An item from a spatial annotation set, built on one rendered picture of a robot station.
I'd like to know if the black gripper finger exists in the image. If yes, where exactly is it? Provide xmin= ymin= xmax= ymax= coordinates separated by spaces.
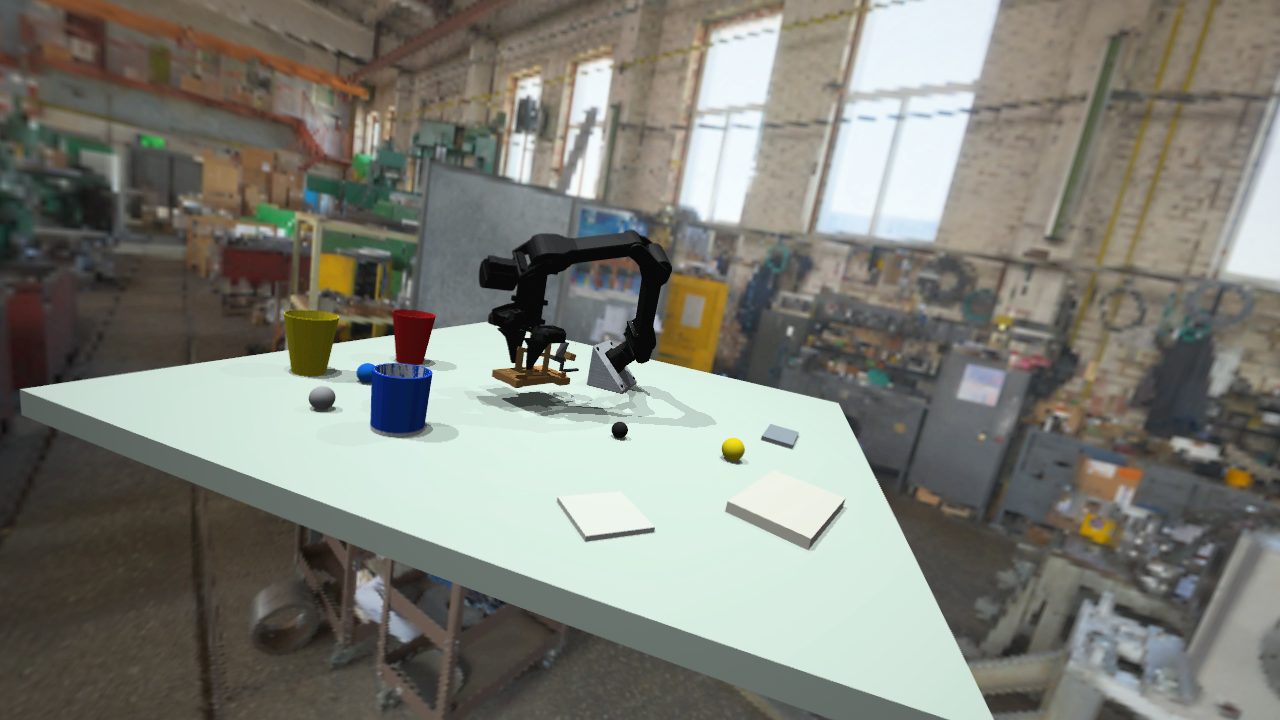
xmin=497 ymin=328 xmax=526 ymax=363
xmin=524 ymin=338 xmax=548 ymax=370

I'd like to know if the dark red cup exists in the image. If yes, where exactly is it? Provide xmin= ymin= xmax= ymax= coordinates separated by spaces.
xmin=393 ymin=309 xmax=435 ymax=365

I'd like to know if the olive yellow cup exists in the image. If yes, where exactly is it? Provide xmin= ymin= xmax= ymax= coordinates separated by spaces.
xmin=284 ymin=310 xmax=339 ymax=375

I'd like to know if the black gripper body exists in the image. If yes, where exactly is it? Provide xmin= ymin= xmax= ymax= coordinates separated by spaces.
xmin=509 ymin=291 xmax=566 ymax=345

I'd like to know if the blue mug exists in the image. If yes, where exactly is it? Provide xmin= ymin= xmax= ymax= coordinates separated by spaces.
xmin=370 ymin=363 xmax=433 ymax=438

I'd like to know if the yellow ball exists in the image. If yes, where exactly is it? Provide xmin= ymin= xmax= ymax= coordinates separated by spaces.
xmin=722 ymin=438 xmax=745 ymax=461

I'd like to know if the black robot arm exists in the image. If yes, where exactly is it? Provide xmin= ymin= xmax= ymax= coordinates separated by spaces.
xmin=479 ymin=229 xmax=672 ymax=373

